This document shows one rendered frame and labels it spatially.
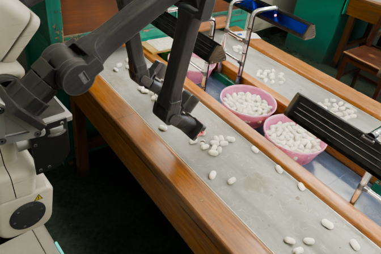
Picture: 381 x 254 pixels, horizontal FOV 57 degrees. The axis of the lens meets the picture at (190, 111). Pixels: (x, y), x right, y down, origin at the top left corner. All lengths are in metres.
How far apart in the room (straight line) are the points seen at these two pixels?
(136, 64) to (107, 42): 0.57
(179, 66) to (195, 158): 0.44
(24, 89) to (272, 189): 0.87
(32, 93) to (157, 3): 0.34
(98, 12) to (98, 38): 1.11
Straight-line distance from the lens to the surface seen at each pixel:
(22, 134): 0.82
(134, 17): 0.82
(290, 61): 2.14
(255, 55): 2.17
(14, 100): 0.77
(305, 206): 1.28
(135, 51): 1.35
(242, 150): 1.40
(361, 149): 1.01
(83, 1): 1.86
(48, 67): 0.78
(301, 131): 1.60
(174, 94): 1.06
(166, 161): 1.26
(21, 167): 1.09
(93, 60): 0.77
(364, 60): 3.31
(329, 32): 4.08
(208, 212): 1.12
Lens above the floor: 1.63
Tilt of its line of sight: 35 degrees down
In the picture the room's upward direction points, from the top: 8 degrees clockwise
